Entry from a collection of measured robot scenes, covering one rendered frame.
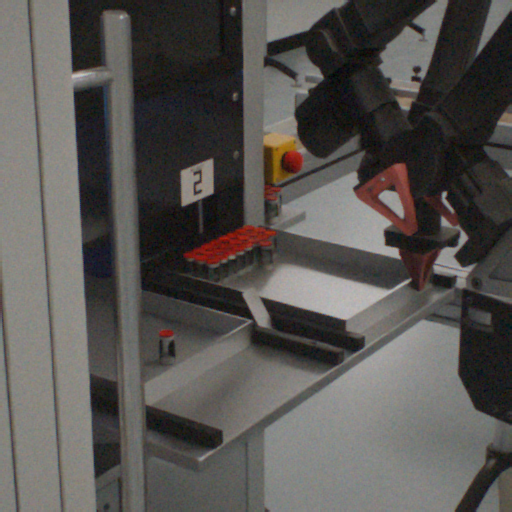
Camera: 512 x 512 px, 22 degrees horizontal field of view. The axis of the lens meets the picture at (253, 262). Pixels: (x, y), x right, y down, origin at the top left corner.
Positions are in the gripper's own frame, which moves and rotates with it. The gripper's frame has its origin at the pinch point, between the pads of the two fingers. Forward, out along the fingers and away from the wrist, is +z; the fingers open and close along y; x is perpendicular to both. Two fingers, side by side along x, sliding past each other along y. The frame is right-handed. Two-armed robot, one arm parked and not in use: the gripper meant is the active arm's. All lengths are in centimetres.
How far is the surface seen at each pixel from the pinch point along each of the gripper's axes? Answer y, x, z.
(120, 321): -18, 90, -31
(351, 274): 13.7, -2.3, 2.0
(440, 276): -0.2, -6.3, 0.6
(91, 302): 41, 30, 2
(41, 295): -18, 99, -36
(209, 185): 37.5, 3.8, -10.6
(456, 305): 35, -85, 42
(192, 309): 22.4, 28.4, -0.7
